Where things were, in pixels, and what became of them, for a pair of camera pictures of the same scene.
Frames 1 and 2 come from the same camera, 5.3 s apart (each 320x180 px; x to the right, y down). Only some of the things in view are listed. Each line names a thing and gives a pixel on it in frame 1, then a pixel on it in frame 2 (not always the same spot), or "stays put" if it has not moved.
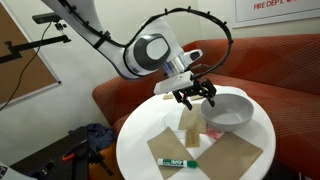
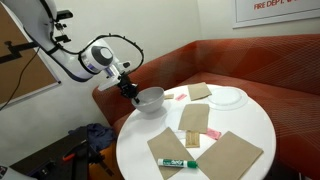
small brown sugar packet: x=168 y=96 stays put
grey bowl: x=229 y=112 -> x=149 y=100
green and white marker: x=177 y=163 stays put
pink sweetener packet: x=215 y=134 stays put
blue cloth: x=100 y=136 stays put
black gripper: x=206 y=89 -> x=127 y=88
